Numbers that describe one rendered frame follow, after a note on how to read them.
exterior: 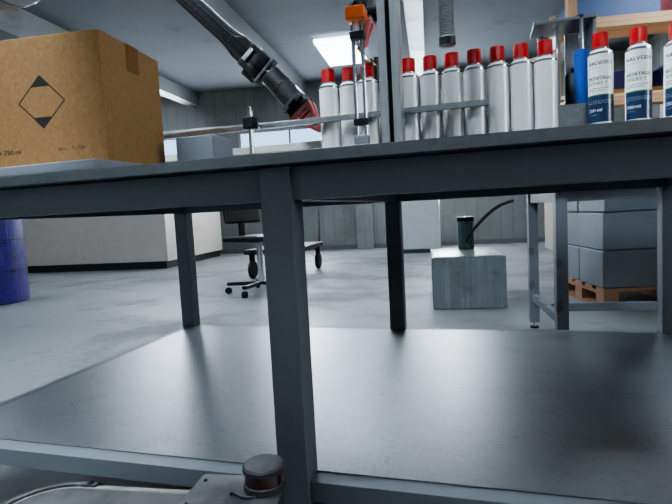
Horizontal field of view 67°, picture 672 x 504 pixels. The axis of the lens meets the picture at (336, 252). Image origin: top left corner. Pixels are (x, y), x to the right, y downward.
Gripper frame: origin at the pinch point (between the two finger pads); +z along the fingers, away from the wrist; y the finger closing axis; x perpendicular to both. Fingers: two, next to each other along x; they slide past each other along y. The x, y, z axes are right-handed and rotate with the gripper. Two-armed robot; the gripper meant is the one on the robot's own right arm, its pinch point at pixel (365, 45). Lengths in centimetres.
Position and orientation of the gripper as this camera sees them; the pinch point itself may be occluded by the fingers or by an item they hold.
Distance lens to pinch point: 157.4
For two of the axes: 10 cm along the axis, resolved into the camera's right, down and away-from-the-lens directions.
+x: -2.4, 1.1, -9.6
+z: 0.5, 9.9, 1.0
